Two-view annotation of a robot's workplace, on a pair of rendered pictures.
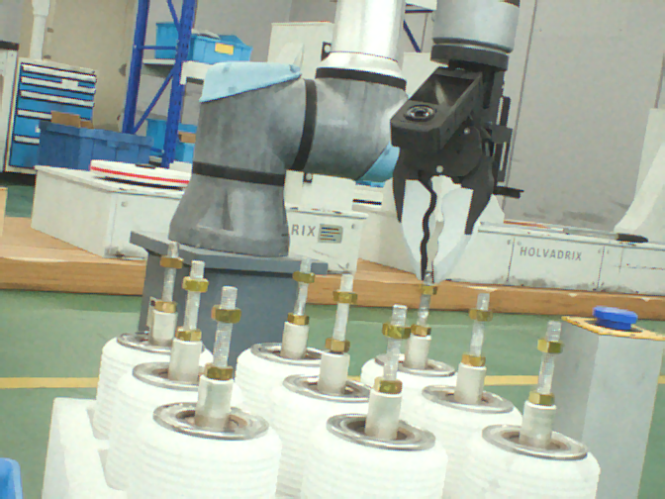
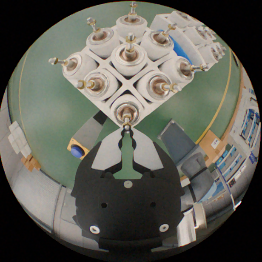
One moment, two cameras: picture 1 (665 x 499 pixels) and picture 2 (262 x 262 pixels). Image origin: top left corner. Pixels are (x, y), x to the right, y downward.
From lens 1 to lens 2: 0.93 m
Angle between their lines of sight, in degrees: 55
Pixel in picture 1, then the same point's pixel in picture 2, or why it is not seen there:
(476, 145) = (80, 210)
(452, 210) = (110, 152)
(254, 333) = (177, 147)
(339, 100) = (187, 203)
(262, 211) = (192, 169)
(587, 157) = not seen: hidden behind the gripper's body
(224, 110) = (211, 180)
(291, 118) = (197, 191)
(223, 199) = (200, 164)
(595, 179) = not seen: hidden behind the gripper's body
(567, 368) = (89, 137)
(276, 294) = (178, 157)
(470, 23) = not seen: outside the picture
